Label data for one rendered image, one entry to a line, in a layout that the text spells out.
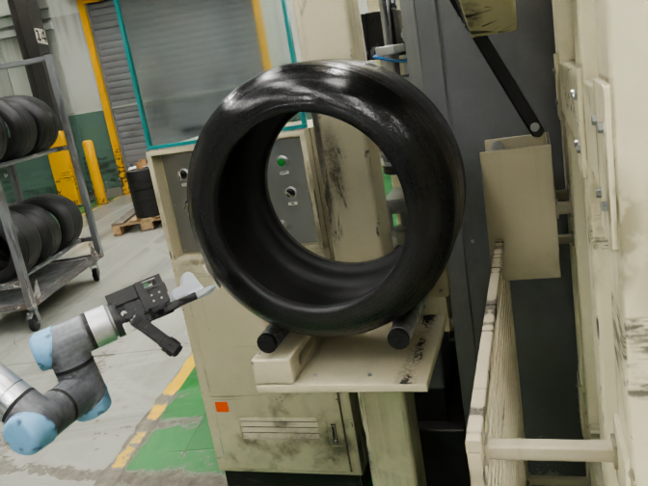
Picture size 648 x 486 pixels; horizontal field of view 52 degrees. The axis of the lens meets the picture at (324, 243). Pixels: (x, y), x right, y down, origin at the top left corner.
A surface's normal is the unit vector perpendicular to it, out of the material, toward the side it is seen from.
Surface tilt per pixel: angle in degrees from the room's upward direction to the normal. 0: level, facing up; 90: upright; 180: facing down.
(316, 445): 90
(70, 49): 90
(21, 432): 91
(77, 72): 90
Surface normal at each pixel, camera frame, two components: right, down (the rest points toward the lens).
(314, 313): -0.26, 0.46
